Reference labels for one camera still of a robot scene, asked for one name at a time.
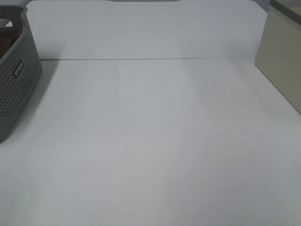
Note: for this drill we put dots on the beige storage box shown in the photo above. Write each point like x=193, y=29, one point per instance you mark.
x=279, y=53

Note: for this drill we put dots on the brown towel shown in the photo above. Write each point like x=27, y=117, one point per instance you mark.
x=8, y=36

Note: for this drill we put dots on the grey perforated plastic basket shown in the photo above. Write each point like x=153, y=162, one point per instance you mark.
x=20, y=70

